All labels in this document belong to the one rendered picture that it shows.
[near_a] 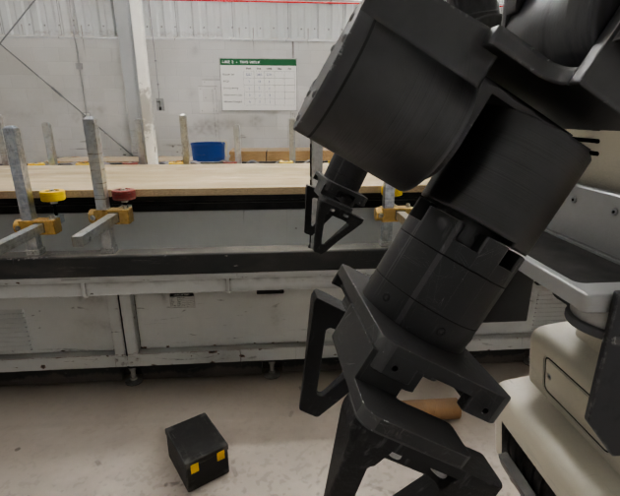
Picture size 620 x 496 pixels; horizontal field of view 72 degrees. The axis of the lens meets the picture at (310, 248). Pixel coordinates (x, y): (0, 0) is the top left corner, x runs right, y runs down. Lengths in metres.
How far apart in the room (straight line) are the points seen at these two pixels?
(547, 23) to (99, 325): 2.00
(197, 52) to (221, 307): 7.23
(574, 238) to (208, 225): 1.44
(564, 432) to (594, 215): 0.27
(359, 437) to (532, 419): 0.51
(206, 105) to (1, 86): 3.62
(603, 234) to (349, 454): 0.41
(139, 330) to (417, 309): 1.90
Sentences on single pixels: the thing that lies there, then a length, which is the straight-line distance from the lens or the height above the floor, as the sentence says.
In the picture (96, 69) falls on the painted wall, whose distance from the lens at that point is 9.23.
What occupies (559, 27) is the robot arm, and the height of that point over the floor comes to 1.21.
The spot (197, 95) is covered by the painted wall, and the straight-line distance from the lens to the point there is 8.76.
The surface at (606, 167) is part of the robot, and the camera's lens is 0.57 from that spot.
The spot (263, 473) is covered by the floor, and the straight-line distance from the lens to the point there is 1.66.
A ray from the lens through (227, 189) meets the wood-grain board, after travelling 1.68.
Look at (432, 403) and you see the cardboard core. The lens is 1.86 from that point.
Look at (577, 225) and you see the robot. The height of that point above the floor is 1.06.
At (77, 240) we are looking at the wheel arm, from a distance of 1.35.
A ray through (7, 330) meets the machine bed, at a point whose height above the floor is 0.29.
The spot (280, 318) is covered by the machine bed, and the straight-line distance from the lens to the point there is 1.95.
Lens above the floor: 1.18
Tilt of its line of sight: 18 degrees down
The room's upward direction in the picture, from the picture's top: straight up
